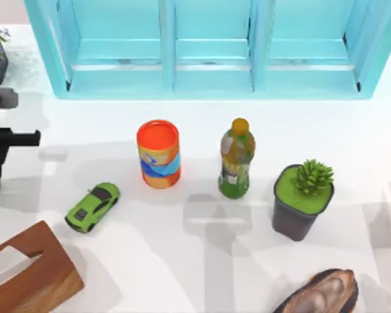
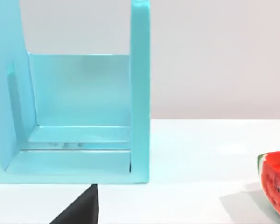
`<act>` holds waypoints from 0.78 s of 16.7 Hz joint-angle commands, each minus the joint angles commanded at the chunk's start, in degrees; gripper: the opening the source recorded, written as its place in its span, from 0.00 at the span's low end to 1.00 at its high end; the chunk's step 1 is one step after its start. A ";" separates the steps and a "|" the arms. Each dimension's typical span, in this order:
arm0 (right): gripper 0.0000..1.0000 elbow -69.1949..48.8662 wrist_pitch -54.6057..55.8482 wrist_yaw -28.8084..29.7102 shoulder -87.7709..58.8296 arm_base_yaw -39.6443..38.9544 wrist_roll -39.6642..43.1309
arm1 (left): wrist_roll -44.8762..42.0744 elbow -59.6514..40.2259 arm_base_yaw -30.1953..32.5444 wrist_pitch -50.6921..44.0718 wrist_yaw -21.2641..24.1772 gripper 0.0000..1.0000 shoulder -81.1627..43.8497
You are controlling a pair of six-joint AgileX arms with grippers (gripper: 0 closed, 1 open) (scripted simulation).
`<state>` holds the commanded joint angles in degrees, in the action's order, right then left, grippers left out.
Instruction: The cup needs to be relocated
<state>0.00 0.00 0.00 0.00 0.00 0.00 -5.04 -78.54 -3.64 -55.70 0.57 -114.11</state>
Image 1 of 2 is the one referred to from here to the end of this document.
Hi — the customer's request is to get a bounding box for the green bottle with orange cap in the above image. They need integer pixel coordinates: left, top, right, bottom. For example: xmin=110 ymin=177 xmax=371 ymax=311
xmin=217 ymin=117 xmax=257 ymax=200

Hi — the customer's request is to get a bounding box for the light blue rack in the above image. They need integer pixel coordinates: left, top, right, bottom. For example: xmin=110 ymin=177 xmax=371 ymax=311
xmin=23 ymin=0 xmax=391 ymax=101

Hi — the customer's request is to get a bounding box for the orange and blue can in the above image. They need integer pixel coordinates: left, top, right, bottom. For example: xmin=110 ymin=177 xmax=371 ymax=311
xmin=136 ymin=119 xmax=183 ymax=190

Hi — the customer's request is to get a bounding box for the wooden tissue box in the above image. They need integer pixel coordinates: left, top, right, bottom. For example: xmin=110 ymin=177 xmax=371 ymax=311
xmin=0 ymin=220 xmax=86 ymax=313

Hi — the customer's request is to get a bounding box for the pale grey rounded box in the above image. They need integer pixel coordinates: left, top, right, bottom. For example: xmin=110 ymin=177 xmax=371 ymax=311
xmin=0 ymin=85 xmax=20 ymax=111

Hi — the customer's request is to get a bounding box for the green toy car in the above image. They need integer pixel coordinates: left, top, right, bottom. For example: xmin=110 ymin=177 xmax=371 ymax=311
xmin=64 ymin=182 xmax=121 ymax=234

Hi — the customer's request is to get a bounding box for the black pot with green succulent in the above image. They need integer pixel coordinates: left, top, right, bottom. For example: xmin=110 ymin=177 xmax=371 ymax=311
xmin=271 ymin=158 xmax=336 ymax=243

